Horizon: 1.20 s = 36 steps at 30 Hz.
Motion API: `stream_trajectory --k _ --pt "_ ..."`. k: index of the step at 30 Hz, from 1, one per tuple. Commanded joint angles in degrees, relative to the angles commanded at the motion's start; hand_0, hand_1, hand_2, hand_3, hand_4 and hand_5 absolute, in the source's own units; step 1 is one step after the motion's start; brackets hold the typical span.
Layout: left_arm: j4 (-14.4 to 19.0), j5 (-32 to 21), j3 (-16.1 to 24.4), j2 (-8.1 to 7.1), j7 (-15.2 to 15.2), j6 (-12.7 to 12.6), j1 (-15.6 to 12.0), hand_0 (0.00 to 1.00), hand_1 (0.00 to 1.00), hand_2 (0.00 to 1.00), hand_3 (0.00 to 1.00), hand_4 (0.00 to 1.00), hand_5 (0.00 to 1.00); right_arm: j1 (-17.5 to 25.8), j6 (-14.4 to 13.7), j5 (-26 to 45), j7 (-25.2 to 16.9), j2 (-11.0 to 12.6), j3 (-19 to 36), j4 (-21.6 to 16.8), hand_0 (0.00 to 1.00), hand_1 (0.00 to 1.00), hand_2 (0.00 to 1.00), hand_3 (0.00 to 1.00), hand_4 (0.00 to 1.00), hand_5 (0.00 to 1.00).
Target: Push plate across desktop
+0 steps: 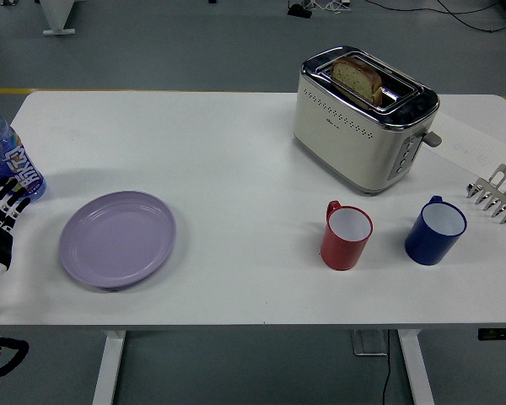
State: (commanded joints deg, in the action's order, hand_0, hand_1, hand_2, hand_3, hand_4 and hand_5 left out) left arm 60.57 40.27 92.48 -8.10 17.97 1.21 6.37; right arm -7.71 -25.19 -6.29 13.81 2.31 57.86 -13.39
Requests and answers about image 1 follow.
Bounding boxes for black cable under table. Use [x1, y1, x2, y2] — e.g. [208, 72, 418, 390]
[381, 329, 392, 405]

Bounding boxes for white table leg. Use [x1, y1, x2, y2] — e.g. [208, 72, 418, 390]
[91, 329, 127, 405]
[396, 329, 436, 405]

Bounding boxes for brown bread slice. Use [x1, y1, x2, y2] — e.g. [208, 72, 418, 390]
[330, 57, 384, 106]

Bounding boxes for blue mug white inside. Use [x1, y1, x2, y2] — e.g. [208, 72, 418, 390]
[404, 195, 468, 267]

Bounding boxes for white furniture foot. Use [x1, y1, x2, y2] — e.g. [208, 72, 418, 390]
[40, 0, 78, 36]

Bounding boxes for purple round plate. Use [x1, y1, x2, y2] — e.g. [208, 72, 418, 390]
[58, 190, 177, 290]

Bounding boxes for silver metal toast rack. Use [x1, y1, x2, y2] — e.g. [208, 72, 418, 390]
[463, 164, 506, 225]

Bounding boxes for black floor device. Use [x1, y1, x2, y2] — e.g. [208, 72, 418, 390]
[287, 3, 314, 19]

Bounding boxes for white floor cables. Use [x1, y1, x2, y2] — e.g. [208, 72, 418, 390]
[310, 0, 352, 13]

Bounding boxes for cream and chrome toaster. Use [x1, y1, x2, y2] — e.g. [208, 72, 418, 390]
[292, 45, 443, 197]

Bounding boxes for white paper sheet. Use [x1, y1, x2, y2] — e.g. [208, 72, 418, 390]
[423, 110, 506, 179]

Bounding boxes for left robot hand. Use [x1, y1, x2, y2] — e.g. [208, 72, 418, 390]
[0, 175, 32, 284]

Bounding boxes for grey floor plate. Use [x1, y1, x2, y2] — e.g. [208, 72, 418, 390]
[353, 329, 390, 357]

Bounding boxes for black floor cable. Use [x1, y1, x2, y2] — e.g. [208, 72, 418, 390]
[362, 0, 506, 34]

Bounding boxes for blue labelled drink bottle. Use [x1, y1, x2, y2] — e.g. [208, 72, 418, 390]
[0, 100, 47, 204]

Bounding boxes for red mug white inside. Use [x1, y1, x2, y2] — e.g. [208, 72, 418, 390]
[319, 199, 374, 272]

